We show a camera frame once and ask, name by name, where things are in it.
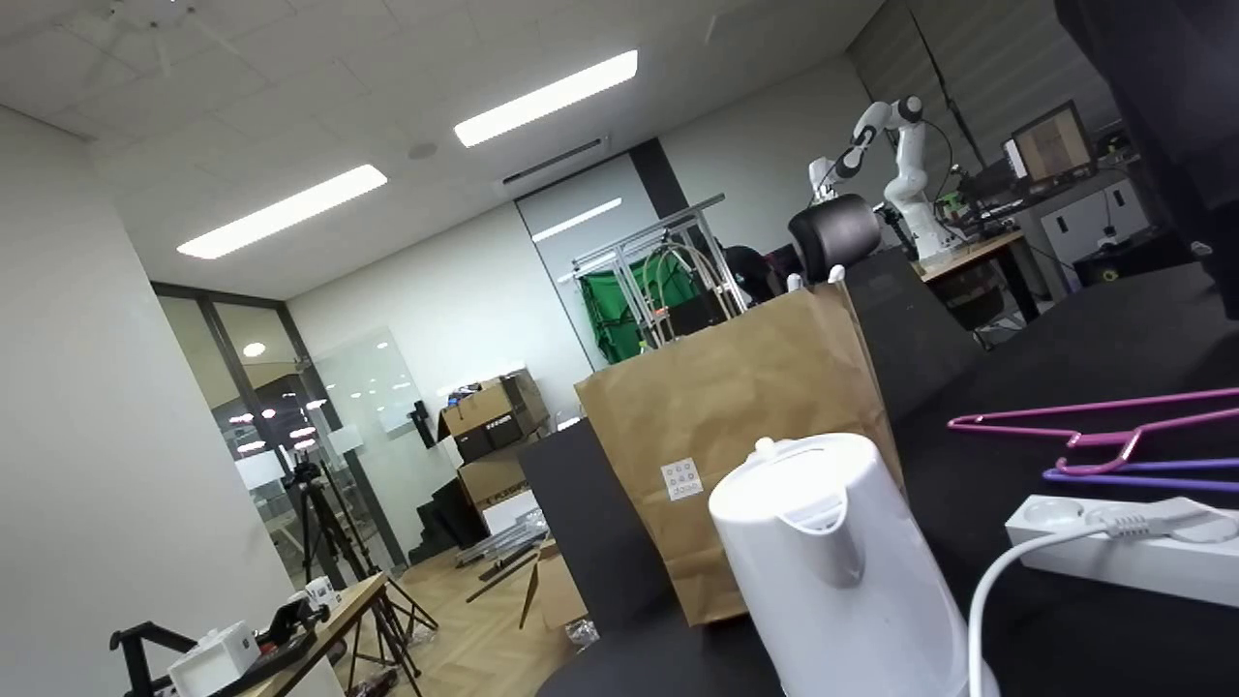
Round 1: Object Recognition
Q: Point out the wooden desk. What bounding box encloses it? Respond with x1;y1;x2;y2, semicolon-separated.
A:
918;230;1037;321

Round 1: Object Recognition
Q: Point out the white power strip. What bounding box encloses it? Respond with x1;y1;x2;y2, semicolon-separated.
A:
1002;493;1239;611

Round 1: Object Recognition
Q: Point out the white electric kettle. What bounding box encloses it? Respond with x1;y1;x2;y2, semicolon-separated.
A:
705;432;1002;697

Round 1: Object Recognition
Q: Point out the metal clothes rack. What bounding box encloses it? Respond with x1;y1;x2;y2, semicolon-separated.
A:
554;189;754;358

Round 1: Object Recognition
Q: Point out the purple plastic coat hanger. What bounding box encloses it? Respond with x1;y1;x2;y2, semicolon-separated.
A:
1041;453;1239;503

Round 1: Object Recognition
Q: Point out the computer monitor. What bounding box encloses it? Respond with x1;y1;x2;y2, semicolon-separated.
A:
1002;102;1098;189

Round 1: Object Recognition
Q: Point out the wooden work table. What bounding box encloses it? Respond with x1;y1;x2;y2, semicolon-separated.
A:
234;573;393;697

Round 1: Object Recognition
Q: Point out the small cardboard box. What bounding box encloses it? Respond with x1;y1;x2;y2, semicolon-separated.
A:
458;441;535;513

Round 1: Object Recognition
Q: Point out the pink plastic coat hanger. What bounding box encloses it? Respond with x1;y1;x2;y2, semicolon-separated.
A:
945;382;1239;482

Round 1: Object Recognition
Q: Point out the white cabinet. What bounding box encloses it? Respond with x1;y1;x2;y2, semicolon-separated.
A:
1037;171;1155;273

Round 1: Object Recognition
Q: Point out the white box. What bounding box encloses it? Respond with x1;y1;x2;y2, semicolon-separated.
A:
166;620;264;697

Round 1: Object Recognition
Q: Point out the glass whiteboard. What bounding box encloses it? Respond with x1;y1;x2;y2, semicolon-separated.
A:
314;324;424;444

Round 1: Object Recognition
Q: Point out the brown paper bag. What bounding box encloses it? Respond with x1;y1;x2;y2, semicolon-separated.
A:
574;283;905;633

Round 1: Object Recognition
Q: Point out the ceiling light panel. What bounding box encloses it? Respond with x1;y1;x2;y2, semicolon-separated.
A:
174;162;389;265
451;48;642;150

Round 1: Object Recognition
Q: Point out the black office chair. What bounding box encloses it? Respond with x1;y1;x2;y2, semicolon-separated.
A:
784;189;893;283

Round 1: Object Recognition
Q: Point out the green cloth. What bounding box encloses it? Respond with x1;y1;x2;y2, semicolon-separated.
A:
576;248;707;368

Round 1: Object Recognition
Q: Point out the black hanging garment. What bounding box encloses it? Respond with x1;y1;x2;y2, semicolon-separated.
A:
1049;0;1239;324

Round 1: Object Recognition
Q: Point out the black camera tripod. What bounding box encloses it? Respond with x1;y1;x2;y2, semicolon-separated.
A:
270;448;442;644

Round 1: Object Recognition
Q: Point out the white power cable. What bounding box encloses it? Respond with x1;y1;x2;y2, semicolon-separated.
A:
964;500;1239;697

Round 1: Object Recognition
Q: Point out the black divider panel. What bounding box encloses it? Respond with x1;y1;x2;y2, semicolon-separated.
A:
518;417;677;639
845;246;983;426

